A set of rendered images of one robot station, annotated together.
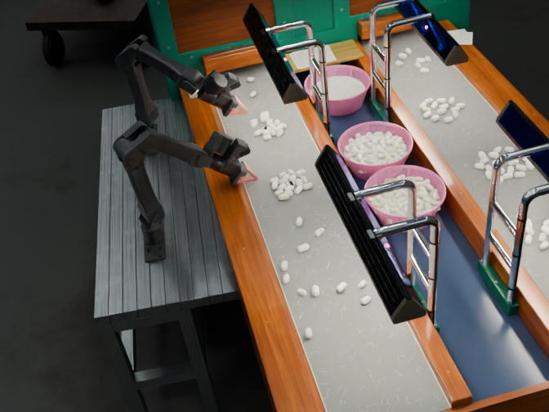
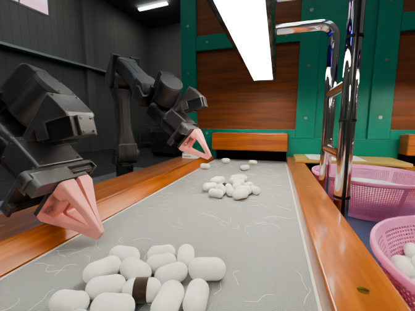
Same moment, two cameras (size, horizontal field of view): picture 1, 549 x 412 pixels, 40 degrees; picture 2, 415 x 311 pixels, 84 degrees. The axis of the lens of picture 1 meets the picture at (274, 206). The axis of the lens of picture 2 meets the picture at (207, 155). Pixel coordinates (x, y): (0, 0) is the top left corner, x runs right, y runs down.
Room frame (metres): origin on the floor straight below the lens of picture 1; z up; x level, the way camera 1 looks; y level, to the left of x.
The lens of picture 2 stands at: (1.85, -0.20, 0.89)
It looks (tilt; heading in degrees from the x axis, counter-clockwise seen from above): 8 degrees down; 26
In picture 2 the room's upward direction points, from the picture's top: straight up
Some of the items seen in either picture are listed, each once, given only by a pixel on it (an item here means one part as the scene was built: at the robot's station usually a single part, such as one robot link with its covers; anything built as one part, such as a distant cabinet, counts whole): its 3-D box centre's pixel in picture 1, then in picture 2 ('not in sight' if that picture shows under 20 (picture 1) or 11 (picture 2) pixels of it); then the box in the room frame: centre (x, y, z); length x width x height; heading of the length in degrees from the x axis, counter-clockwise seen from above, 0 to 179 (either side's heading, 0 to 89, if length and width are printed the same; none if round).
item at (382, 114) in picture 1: (400, 63); not in sight; (2.42, -0.54, 0.90); 0.20 x 0.19 x 0.45; 9
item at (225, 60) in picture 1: (238, 56); (249, 141); (2.78, 0.06, 0.83); 0.30 x 0.06 x 0.07; 99
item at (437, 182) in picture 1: (404, 200); not in sight; (1.85, -0.43, 0.72); 0.27 x 0.27 x 0.10
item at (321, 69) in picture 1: (297, 87); (293, 121); (2.36, -0.15, 0.90); 0.20 x 0.19 x 0.45; 9
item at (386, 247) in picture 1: (363, 222); not in sight; (1.40, -0.22, 1.08); 0.62 x 0.08 x 0.07; 9
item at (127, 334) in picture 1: (158, 257); not in sight; (2.19, 0.49, 0.32); 1.20 x 0.29 x 0.63; 4
